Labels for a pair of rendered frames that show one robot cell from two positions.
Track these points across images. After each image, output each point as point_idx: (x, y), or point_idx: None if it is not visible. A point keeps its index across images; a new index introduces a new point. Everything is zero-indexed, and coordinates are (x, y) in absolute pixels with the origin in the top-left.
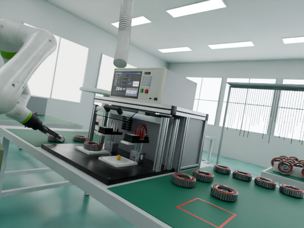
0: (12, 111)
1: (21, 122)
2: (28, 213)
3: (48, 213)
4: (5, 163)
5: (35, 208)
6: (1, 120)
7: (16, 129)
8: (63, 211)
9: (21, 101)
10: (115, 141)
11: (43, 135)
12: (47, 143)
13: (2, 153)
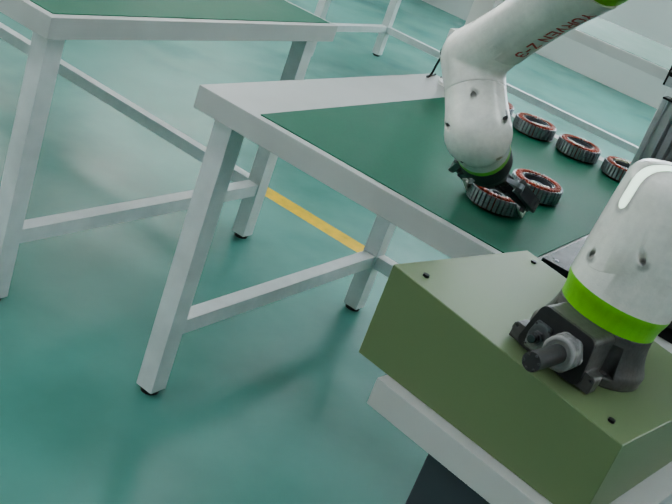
0: (497, 152)
1: (478, 174)
2: (242, 383)
3: (299, 386)
4: (214, 228)
5: (244, 363)
6: (123, 21)
7: (288, 114)
8: (337, 380)
9: (507, 105)
10: None
11: (416, 167)
12: (505, 230)
13: None
